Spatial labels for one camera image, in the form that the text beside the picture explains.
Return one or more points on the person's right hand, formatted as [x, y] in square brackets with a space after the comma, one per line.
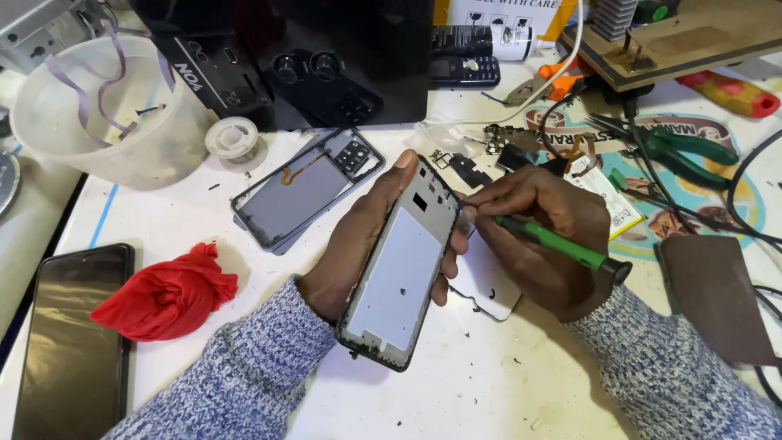
[544, 244]

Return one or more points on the person's left hand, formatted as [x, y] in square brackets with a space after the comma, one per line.
[354, 244]

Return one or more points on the grey phone frame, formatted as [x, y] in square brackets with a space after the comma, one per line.
[400, 269]

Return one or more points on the white plastic sheet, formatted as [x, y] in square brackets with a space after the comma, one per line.
[486, 281]

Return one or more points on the grey phone back cover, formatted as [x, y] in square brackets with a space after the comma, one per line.
[302, 192]

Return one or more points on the white phone battery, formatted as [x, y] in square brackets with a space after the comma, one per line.
[608, 195]

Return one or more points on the black plastic phone part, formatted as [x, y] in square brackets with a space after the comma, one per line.
[470, 170]

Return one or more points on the phone circuit board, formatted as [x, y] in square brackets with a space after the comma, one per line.
[510, 139]

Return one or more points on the colourful printed mat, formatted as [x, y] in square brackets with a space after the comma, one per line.
[672, 183]

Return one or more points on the white solder spool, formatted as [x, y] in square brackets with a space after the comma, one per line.
[234, 142]

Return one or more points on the brown leather pad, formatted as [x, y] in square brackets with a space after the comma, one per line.
[715, 293]

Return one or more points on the black keypad phone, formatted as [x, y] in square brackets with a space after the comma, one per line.
[464, 71]

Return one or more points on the red cloth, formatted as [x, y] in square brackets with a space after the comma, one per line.
[165, 296]

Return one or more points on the black box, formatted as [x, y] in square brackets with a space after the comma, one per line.
[287, 55]

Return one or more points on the black and white bottle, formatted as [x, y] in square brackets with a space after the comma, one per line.
[489, 41]

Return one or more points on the white and yellow carton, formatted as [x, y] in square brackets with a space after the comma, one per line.
[507, 12]

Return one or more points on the silver heat sink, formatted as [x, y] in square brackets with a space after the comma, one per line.
[614, 17]

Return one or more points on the wooden work board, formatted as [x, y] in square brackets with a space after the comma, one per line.
[678, 43]

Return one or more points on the translucent plastic tub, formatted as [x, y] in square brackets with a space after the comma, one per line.
[104, 116]

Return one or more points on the black smartphone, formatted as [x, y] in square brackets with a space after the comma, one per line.
[73, 348]

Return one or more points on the grey metal device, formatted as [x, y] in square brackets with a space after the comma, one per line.
[43, 27]

